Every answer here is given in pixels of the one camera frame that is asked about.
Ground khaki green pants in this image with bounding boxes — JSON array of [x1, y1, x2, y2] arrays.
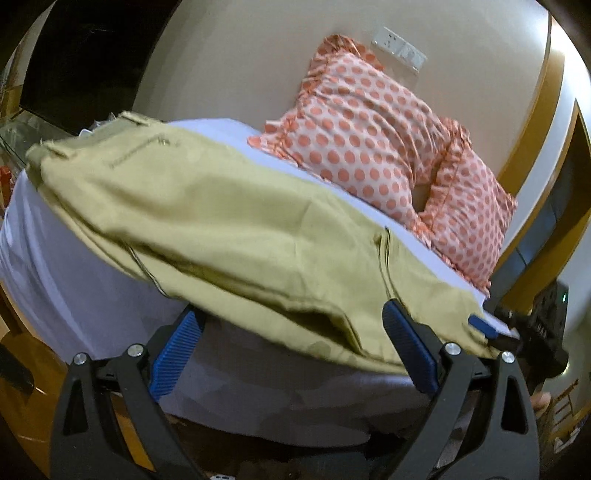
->
[[26, 112, 492, 373]]

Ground small polka dot pillow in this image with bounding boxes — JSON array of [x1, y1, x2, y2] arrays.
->
[[419, 118, 517, 295]]

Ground large polka dot pillow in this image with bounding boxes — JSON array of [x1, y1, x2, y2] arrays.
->
[[247, 35, 452, 243]]

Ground white wall socket panel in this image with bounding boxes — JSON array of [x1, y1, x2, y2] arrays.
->
[[372, 27, 428, 73]]

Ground wooden door frame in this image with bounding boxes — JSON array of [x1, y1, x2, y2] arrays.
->
[[491, 17, 590, 311]]

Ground black television screen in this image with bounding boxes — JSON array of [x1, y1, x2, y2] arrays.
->
[[20, 0, 179, 134]]

